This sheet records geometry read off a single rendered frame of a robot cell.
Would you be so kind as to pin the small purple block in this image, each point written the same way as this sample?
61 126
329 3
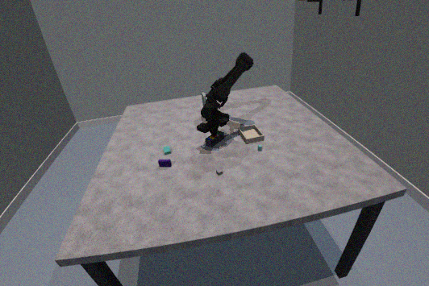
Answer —
164 163

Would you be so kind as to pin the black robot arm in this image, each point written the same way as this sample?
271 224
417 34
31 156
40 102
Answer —
222 88

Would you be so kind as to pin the small teal block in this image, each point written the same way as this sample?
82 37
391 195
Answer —
167 151

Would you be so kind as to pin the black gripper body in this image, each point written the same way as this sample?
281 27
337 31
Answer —
205 127

